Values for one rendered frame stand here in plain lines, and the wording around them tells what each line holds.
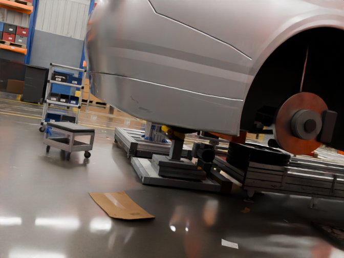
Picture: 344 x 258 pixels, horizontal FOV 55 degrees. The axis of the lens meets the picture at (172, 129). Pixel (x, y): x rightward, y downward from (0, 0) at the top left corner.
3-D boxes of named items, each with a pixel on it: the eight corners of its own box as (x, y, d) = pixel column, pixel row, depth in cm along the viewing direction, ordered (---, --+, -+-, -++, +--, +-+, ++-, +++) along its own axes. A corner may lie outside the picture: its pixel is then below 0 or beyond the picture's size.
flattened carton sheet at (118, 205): (116, 224, 211) (118, 219, 211) (87, 194, 256) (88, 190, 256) (156, 221, 228) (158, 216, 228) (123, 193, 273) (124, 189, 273)
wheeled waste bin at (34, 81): (19, 101, 849) (24, 63, 840) (26, 100, 912) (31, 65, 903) (41, 104, 859) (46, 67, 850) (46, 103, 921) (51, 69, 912)
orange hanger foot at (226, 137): (230, 142, 334) (237, 108, 331) (211, 133, 384) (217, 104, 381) (245, 144, 339) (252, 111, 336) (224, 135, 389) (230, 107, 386)
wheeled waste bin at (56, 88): (48, 106, 865) (53, 69, 855) (46, 103, 923) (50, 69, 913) (69, 109, 889) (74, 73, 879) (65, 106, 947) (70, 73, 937)
